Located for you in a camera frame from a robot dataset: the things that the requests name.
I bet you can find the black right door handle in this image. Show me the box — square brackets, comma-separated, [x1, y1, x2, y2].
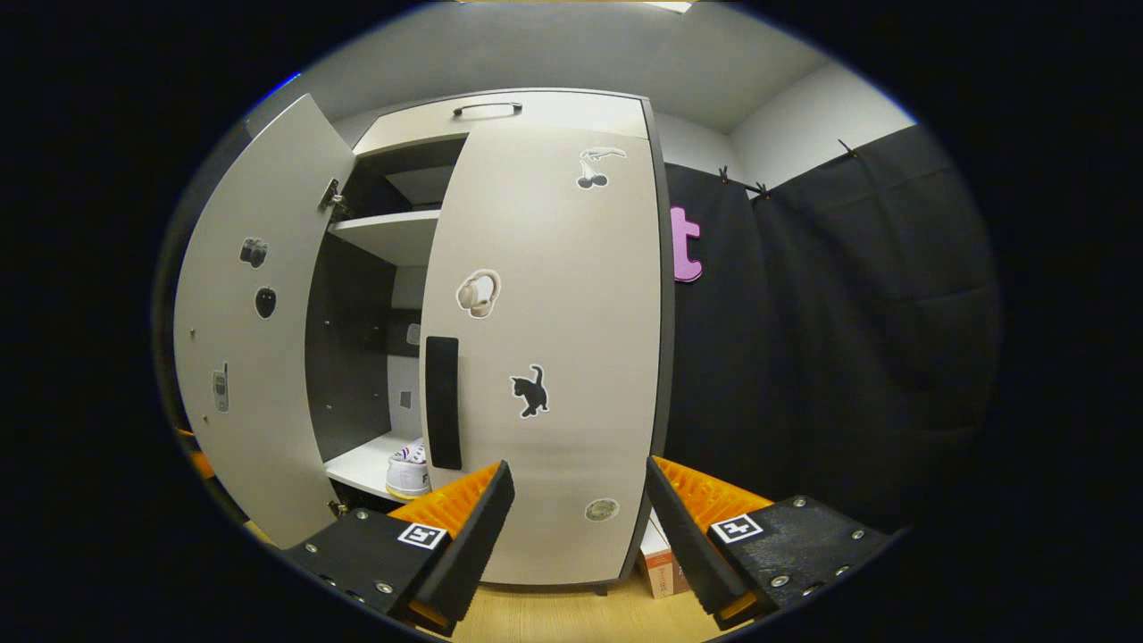
[425, 336, 463, 471]

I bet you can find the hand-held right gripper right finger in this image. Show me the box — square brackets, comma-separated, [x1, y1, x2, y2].
[645, 454, 894, 630]

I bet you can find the white striped shoe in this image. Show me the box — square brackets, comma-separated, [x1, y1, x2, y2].
[386, 439, 430, 499]

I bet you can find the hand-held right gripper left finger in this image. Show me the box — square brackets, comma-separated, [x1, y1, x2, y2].
[284, 458, 514, 637]

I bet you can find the white cabinet drawer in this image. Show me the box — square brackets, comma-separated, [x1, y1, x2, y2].
[353, 89, 650, 157]

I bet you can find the white shoe cabinet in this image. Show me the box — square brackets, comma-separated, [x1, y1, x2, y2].
[304, 88, 675, 595]

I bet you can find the white cabinet door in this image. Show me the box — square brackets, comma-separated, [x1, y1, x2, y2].
[420, 121, 666, 588]
[174, 94, 358, 550]

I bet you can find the white orange book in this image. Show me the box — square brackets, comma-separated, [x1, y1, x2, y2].
[638, 509, 693, 599]

